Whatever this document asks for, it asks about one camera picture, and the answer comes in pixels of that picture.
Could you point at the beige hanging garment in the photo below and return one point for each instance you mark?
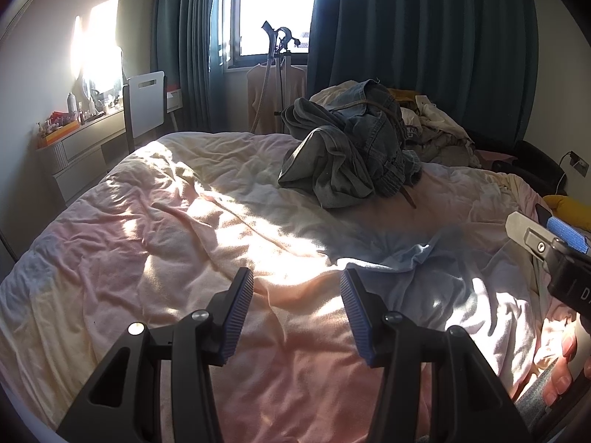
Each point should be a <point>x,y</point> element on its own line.
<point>295,81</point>

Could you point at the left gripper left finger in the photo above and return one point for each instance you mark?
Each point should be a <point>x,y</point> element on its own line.
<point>120,401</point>

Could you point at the white desk with clutter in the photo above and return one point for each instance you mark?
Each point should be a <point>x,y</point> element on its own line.
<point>78,161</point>

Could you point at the black bedside object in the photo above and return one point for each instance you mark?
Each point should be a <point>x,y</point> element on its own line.
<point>523,159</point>

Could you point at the wall power socket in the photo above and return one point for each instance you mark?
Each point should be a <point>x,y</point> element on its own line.
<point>578,163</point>

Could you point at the garment steamer stand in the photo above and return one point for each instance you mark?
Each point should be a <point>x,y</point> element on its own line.
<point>279,59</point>

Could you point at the white chair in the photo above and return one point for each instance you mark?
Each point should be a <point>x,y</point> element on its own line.
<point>144,105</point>

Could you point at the blue denim jeans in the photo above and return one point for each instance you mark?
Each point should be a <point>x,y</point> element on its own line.
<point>350,150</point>

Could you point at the yellow plush pillow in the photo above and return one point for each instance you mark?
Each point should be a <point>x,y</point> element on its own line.
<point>570,211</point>

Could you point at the dark teal right curtain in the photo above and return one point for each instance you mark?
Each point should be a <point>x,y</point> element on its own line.
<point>475,59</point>

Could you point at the pile of cream clothes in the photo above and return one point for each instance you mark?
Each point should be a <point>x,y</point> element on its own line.
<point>434,135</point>

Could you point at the pastel pink bed duvet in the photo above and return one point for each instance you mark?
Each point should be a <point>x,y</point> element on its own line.
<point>171,224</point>

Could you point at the person right hand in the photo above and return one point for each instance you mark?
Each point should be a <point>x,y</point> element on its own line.
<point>561,377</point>

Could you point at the dark teal curtain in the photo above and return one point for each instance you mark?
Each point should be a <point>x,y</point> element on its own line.
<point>186,47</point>
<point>475,59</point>

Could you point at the dark teal left curtain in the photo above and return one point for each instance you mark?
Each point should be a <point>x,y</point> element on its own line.
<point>186,47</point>

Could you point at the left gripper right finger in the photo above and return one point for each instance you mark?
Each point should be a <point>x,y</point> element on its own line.
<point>469,402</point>

